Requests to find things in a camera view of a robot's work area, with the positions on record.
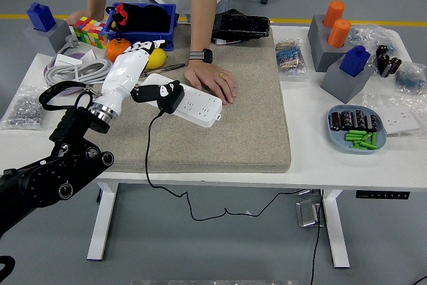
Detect white box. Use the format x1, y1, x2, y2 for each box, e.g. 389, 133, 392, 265
53, 53, 83, 67

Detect black wristwatch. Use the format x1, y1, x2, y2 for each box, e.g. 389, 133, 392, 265
188, 48, 214, 65

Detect white wall socket plate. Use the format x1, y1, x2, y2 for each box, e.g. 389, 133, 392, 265
382, 107, 421, 135

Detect blue bottle-shaped block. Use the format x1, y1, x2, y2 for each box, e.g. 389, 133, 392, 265
339, 45, 371, 79
26, 1, 57, 33

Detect black cylindrical capacitor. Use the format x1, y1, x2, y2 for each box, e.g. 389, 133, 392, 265
352, 109, 366, 129
329, 111, 342, 131
340, 110, 354, 130
364, 113, 378, 132

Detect yellow lemon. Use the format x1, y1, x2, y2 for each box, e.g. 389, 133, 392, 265
145, 47, 168, 69

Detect white power strip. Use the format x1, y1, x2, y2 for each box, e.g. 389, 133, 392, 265
139, 73, 224, 128

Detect grey block with two holes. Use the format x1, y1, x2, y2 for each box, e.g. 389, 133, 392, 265
307, 14, 357, 73

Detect black plug with cord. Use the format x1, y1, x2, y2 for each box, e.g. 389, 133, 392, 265
145, 80, 306, 222

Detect bag of black capacitors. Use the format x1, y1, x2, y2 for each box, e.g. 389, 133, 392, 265
376, 44, 403, 79

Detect blue plastic bin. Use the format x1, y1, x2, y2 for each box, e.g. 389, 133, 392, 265
102, 2, 177, 51

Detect bag of metal nuts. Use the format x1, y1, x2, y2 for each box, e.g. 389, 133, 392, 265
0, 84, 51, 131

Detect black keyboard in plastic wrap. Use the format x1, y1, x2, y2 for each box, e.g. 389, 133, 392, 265
211, 8, 271, 44

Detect black table control panel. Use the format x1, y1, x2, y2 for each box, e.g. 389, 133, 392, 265
355, 190, 411, 201

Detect person's right hand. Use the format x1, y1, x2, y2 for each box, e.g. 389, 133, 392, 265
66, 9, 107, 27

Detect grey block holder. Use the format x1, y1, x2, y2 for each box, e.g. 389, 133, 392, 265
320, 55, 375, 105
23, 19, 73, 56

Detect grey-brown mat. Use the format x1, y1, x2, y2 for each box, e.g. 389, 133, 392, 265
73, 26, 292, 174

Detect dark ballpoint pen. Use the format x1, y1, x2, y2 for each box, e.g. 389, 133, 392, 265
139, 62, 187, 77

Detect orange cylinder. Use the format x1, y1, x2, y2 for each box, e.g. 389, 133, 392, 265
327, 19, 352, 49
322, 0, 346, 29

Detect silver metal bracket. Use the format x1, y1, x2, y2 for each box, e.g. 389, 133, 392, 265
295, 199, 325, 229

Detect black cloth pouch red trim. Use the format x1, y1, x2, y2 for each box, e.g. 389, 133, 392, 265
105, 3, 173, 41

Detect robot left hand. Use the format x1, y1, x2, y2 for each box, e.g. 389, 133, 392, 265
95, 39, 183, 117

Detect colourful puzzle cube block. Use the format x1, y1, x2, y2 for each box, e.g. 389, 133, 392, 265
72, 16, 109, 49

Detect white table leg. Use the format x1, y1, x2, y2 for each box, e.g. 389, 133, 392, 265
322, 190, 351, 269
86, 181, 119, 262

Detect small bag blue resistors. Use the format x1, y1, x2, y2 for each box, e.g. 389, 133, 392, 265
394, 63, 427, 95

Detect blue-grey plate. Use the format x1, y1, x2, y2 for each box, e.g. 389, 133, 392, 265
326, 104, 388, 156

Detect person's left hand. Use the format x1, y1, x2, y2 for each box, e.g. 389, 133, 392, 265
182, 61, 238, 105

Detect large clear bag blue parts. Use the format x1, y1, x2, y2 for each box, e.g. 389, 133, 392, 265
346, 24, 404, 62

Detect orange tangerine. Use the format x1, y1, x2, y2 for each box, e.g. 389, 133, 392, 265
105, 37, 133, 63

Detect bag of striped resistors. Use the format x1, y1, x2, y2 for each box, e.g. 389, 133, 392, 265
275, 37, 310, 79

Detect white connector with wires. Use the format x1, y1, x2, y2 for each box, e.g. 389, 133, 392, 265
213, 37, 244, 45

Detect white card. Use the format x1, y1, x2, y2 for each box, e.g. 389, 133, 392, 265
79, 49, 99, 65

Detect clear plastic wrapper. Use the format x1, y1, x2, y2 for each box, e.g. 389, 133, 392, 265
360, 93, 427, 139

